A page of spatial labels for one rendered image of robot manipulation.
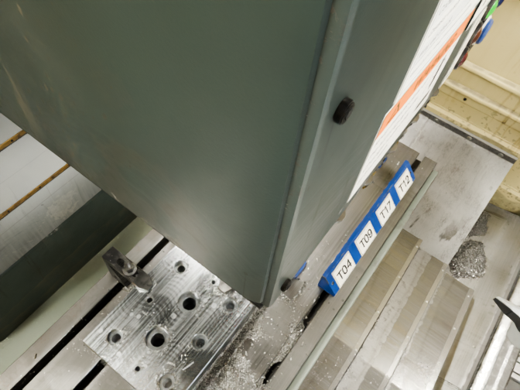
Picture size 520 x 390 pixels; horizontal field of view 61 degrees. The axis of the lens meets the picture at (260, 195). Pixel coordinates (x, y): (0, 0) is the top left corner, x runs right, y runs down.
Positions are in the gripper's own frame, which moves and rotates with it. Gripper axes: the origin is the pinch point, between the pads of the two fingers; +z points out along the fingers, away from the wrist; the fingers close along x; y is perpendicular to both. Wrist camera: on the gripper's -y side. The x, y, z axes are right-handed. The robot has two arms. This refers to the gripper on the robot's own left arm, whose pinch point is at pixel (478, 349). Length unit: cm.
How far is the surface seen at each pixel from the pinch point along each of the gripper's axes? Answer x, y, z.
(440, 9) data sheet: -1.5, -34.7, 19.1
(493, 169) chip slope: 91, 62, -10
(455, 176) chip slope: 84, 65, -1
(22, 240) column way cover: -9, 50, 84
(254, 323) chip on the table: 5, 55, 28
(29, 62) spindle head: -12, -28, 41
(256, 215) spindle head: -14.1, -28.1, 22.3
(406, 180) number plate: 62, 51, 13
